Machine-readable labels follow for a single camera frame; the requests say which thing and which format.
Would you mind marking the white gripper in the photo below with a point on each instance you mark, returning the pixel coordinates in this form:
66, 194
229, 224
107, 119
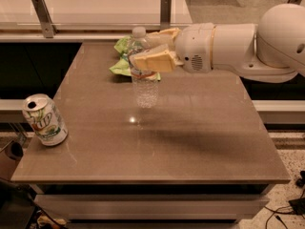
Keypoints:
193, 47

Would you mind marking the clear plastic water bottle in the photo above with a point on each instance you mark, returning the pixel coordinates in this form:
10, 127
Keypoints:
144, 81

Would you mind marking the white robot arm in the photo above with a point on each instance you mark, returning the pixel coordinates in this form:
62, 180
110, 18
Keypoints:
272, 50

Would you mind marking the white green 7up can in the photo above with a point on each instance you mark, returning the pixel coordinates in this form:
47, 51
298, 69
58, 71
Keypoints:
45, 119

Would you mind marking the green chip bag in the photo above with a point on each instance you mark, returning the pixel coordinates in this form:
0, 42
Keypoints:
126, 47

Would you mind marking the grey table drawer front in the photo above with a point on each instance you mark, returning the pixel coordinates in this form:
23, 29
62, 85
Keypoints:
136, 207

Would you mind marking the dark object at left floor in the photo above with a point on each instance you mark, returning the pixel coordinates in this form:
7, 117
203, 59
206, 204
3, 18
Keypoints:
14, 151

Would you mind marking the middle metal railing bracket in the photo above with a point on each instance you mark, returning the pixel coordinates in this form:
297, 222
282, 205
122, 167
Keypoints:
165, 13

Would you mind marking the metal railing bracket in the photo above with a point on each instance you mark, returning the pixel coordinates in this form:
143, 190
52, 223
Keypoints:
297, 2
47, 27
165, 13

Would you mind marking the left metal railing bracket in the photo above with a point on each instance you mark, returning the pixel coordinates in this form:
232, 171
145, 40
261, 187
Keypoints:
47, 27

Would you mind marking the right metal railing bracket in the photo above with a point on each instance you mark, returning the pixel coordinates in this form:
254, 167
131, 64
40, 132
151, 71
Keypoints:
297, 2

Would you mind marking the black power adapter with cable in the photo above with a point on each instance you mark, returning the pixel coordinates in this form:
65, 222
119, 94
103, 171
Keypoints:
296, 206

